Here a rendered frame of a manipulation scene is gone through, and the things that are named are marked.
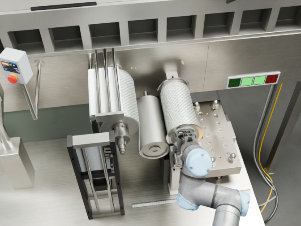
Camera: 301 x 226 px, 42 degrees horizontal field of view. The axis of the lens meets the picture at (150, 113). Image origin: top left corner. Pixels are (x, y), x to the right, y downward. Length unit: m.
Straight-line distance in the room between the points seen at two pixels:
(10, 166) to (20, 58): 0.66
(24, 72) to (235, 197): 0.75
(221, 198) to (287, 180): 1.85
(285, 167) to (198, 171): 1.95
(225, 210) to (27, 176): 0.97
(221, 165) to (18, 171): 0.89
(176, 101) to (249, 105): 1.88
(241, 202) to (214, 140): 0.65
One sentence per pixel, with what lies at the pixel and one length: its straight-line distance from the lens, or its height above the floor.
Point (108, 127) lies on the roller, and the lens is 1.47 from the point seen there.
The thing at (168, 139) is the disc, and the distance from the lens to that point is 1.56.
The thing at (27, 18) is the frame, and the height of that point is 1.63.
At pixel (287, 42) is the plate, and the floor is 1.40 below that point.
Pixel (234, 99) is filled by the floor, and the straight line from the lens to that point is 3.45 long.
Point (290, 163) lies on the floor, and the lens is 3.14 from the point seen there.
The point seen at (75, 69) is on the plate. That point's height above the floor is 1.36.
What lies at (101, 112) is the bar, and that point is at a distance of 1.38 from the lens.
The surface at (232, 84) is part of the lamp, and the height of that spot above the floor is 1.18.
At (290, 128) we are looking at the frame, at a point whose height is 0.55.
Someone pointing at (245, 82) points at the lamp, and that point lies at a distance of 1.90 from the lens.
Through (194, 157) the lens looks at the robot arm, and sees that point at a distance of 1.18.
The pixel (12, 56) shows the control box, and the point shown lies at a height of 1.71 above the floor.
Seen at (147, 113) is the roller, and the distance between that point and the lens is 1.65.
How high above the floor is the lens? 2.49
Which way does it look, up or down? 49 degrees down
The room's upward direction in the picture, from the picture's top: 1 degrees counter-clockwise
